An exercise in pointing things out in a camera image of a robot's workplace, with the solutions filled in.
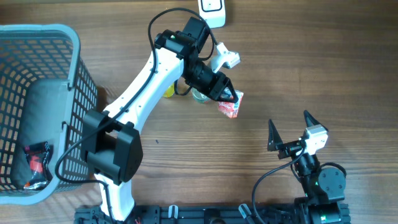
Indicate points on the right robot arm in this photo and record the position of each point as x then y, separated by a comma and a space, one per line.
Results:
323, 184

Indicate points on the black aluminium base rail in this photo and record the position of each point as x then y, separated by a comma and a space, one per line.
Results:
217, 214

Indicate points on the black red snack packet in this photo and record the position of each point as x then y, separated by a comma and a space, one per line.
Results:
38, 157

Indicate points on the grey plastic mesh basket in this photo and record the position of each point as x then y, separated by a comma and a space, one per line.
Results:
46, 90

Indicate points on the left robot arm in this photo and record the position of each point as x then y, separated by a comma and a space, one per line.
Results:
112, 146

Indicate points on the red juice carton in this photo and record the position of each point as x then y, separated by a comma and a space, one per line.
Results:
231, 109

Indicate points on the yellow lid jar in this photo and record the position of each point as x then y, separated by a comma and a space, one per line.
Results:
169, 91

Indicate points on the silver top tin can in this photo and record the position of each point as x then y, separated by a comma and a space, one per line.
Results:
199, 97

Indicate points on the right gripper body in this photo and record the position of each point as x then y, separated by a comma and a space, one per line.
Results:
289, 149

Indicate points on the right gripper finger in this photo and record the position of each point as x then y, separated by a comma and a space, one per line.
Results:
274, 140
311, 121

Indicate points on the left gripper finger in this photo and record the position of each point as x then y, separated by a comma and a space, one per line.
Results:
227, 98
229, 90

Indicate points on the white barcode scanner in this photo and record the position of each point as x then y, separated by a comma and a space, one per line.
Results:
213, 11

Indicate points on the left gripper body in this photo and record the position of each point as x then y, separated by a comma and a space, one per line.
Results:
205, 79

